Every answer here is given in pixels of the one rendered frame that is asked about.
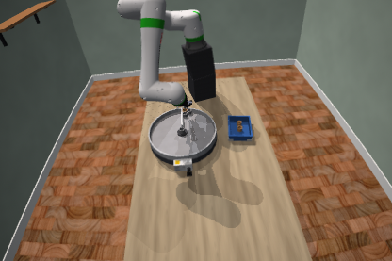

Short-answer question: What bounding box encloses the blue open crate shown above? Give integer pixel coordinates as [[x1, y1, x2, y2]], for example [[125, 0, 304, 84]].
[[228, 116, 253, 141]]

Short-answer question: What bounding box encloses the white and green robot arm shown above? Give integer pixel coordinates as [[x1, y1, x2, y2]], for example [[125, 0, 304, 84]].
[[117, 0, 206, 109]]

